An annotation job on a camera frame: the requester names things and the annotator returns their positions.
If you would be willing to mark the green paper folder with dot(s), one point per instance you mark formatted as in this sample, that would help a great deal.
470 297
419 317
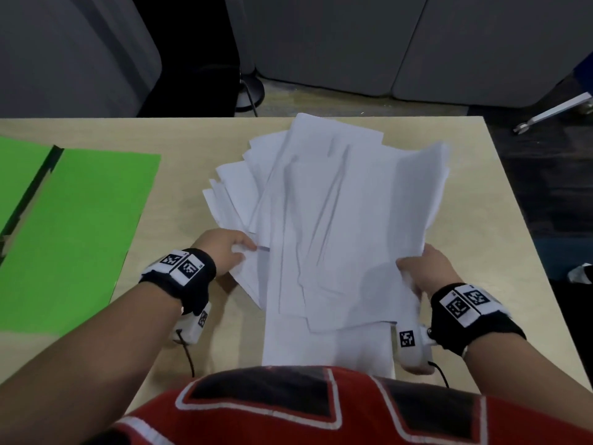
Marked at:
78 236

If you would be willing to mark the small white object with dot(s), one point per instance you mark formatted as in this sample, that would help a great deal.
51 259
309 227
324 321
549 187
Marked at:
583 274

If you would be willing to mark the white chair leg with caster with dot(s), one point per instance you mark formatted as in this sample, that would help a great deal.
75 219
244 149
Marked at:
556 111

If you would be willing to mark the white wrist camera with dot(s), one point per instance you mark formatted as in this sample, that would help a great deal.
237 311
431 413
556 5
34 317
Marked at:
414 349
192 324

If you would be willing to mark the person's right forearm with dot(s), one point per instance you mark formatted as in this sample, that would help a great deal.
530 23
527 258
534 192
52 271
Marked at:
523 366

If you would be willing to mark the blue object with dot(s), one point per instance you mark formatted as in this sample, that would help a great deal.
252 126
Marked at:
584 71

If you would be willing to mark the person's left forearm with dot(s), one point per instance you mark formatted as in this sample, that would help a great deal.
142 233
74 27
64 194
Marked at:
83 361

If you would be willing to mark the single flat white paper sheet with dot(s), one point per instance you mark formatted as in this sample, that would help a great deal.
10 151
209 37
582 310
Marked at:
324 349

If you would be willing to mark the person's right hand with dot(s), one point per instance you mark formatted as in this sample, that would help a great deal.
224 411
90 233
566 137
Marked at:
433 273

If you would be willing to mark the person's left hand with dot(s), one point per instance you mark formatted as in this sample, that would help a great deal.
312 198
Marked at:
220 247

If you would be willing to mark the grey partition panel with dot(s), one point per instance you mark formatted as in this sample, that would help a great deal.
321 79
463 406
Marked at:
69 46
500 46
324 36

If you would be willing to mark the black wristband with white markers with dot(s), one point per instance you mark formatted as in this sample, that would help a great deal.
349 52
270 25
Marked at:
472 315
185 273

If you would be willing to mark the person's right thumb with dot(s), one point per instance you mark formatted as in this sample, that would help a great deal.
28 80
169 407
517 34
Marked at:
407 265

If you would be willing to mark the person's left thumb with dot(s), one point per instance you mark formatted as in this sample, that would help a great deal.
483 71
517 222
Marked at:
235 263

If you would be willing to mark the round silver stand base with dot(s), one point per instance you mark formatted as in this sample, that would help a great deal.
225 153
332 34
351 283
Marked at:
250 92

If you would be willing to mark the red jersey with black print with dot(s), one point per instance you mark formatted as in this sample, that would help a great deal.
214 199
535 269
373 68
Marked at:
324 412

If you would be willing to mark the pile of white paper sheets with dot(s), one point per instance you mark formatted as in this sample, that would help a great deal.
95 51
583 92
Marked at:
347 203

